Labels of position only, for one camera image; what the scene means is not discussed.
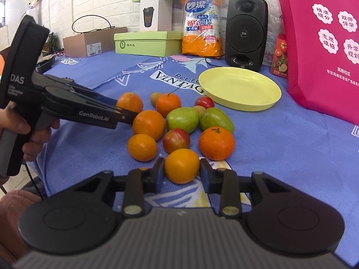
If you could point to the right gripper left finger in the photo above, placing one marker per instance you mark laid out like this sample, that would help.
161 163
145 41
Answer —
139 182

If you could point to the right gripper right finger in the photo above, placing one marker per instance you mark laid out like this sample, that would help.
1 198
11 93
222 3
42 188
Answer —
225 183

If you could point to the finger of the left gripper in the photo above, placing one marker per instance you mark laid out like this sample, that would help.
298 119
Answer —
77 107
83 90

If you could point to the orange tangerine lowest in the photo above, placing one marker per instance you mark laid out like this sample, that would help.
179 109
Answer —
142 147

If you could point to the deep orange tangerine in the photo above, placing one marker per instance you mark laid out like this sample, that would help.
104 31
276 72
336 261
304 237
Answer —
216 143

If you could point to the yellow-orange tangerine front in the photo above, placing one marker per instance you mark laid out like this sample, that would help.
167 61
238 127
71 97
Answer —
182 166

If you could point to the red tomato front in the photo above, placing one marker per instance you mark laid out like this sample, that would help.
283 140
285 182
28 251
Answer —
175 139

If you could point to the red tomato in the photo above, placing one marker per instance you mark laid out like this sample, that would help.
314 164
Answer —
175 139
205 101

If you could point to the green fruit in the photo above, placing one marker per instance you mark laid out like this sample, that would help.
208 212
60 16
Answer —
216 117
185 118

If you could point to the brown longan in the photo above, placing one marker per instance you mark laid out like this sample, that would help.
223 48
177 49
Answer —
199 109
154 97

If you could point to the orange tangerine with stem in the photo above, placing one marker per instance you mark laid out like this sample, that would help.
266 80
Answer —
168 102

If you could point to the red tomato back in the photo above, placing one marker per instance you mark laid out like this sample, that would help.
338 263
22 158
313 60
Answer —
205 101

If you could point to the person's left hand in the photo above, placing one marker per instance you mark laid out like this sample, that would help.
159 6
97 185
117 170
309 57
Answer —
13 123

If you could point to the brown cardboard box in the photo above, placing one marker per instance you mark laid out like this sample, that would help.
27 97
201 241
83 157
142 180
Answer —
92 43

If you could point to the blue printed tablecloth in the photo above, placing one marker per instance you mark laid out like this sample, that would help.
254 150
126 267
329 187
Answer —
313 152

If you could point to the yellow plastic plate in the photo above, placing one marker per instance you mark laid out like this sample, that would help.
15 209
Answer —
240 89

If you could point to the flat light green box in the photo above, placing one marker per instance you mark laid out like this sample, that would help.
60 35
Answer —
149 43

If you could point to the white cup box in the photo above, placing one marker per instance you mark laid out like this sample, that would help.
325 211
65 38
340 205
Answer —
155 15

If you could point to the red tomato snack box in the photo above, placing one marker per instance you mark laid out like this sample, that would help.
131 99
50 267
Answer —
279 66

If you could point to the black speaker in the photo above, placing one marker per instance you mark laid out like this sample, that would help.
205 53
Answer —
246 33

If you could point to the orange paper cup pack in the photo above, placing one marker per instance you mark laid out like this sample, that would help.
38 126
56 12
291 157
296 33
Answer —
202 28

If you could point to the pink tote bag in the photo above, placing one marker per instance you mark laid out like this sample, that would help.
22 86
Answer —
322 38

